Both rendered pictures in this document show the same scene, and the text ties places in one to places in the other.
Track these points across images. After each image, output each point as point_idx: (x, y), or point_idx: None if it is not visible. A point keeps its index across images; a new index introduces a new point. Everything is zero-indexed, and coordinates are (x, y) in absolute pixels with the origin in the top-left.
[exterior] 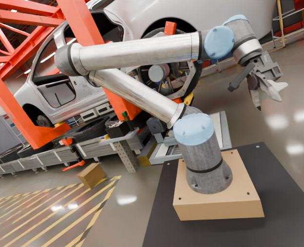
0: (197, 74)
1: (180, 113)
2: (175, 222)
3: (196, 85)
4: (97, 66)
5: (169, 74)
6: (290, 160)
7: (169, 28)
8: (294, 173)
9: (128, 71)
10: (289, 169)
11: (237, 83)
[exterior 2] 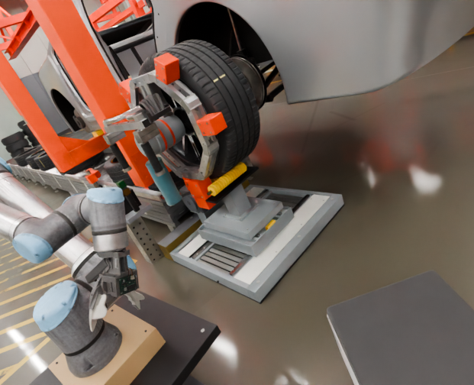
0: (225, 150)
1: (74, 270)
2: (59, 380)
3: (230, 165)
4: None
5: (191, 133)
6: (301, 356)
7: (159, 72)
8: (280, 379)
9: (107, 131)
10: (283, 368)
11: (89, 278)
